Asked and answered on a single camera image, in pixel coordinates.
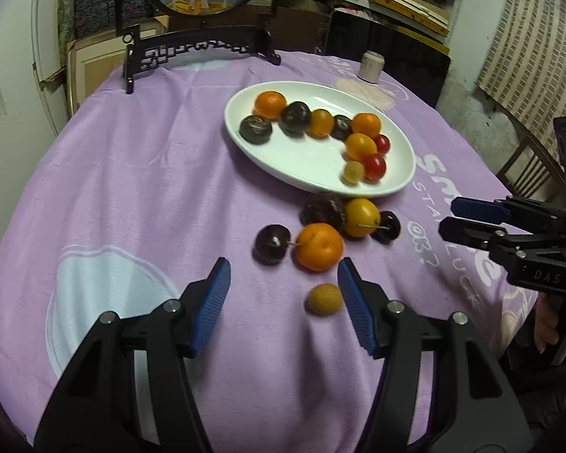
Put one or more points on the yellowish small mandarin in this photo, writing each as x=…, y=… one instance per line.
x=361, y=214

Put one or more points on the beige framed panel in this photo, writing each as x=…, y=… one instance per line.
x=99, y=66

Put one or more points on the beige woven wall mat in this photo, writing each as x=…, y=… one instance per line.
x=533, y=47

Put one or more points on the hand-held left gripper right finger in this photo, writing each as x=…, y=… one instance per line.
x=356, y=306

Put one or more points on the dark wrinkled date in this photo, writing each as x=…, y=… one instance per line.
x=343, y=126

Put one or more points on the patterned painted canvas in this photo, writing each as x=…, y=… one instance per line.
x=99, y=9

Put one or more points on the brown wooden board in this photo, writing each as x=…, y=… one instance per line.
x=302, y=28

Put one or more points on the small orange mandarin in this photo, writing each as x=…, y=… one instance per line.
x=320, y=247
x=361, y=146
x=366, y=124
x=270, y=104
x=321, y=122

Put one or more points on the dark cherry with stem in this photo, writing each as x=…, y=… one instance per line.
x=389, y=225
x=272, y=244

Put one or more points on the small tan longan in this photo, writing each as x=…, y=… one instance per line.
x=353, y=172
x=324, y=298

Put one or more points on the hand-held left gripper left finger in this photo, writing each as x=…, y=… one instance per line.
x=212, y=306

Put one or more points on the red cherry tomato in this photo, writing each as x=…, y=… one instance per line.
x=383, y=144
x=374, y=166

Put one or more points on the white oval plate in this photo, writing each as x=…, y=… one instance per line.
x=311, y=160

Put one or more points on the person's right hand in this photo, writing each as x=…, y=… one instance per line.
x=547, y=321

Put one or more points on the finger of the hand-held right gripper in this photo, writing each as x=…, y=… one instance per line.
x=476, y=208
x=467, y=233

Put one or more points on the dark wooden chair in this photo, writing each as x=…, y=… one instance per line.
x=528, y=165

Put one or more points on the purple printed blanket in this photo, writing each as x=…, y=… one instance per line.
x=146, y=198

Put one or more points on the pale drink can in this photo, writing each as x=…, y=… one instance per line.
x=370, y=67

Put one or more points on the dark brown water chestnut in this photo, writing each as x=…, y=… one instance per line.
x=295, y=117
x=256, y=129
x=323, y=210

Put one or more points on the white leaning board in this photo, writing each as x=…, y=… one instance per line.
x=52, y=33

